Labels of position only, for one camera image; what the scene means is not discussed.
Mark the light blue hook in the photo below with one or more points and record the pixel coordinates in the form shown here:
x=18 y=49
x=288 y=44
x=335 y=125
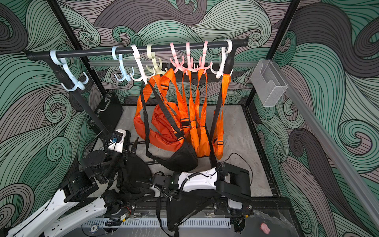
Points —
x=62 y=62
x=125 y=75

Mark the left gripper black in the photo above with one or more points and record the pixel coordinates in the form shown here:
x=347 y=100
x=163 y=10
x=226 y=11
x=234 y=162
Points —
x=127 y=149

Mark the pink small object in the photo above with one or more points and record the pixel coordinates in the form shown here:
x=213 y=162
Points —
x=264 y=227

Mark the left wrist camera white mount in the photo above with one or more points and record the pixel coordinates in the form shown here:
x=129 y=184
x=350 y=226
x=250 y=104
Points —
x=119 y=140

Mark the light blue hook outer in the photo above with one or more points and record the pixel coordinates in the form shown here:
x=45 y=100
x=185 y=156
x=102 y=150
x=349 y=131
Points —
x=62 y=62

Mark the white slotted cable duct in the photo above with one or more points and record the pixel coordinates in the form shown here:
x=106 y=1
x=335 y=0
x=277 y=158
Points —
x=154 y=223

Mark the black box on wall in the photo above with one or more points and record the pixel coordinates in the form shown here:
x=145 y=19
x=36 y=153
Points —
x=109 y=112

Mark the pale green hook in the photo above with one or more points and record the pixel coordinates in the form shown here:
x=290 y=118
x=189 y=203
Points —
x=157 y=62

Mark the light blue hook inner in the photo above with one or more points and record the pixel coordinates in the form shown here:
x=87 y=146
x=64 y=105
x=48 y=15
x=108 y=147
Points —
x=125 y=75

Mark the black backpack on floor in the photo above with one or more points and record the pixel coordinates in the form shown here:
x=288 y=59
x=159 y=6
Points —
x=133 y=182

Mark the white hook left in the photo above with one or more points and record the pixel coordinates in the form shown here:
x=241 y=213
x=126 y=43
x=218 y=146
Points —
x=137 y=58

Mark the clear mesh wall bin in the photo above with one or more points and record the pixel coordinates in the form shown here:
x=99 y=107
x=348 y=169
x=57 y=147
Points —
x=269 y=82

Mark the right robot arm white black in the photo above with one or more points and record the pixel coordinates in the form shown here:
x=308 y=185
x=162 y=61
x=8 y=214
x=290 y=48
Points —
x=225 y=180

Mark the white hook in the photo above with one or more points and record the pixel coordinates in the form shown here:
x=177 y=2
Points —
x=137 y=58
x=224 y=52

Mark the black clothes rack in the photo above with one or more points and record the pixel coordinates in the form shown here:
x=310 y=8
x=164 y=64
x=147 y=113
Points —
x=67 y=81

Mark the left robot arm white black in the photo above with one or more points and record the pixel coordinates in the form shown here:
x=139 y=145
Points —
x=96 y=190

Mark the orange tote bag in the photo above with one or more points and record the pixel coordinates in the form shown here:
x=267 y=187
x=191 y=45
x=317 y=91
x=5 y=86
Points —
x=192 y=120

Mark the black sling bag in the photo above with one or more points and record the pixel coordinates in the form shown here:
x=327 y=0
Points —
x=184 y=159

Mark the white hook right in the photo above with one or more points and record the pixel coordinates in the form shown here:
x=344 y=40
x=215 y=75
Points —
x=224 y=52

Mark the orange fanny pack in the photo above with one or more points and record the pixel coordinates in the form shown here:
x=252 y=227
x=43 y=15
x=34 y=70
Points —
x=218 y=137

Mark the pink hook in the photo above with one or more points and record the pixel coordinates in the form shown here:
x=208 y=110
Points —
x=190 y=64
x=201 y=65
x=178 y=66

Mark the red orange black backpack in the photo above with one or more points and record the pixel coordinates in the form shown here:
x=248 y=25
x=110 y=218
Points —
x=139 y=115

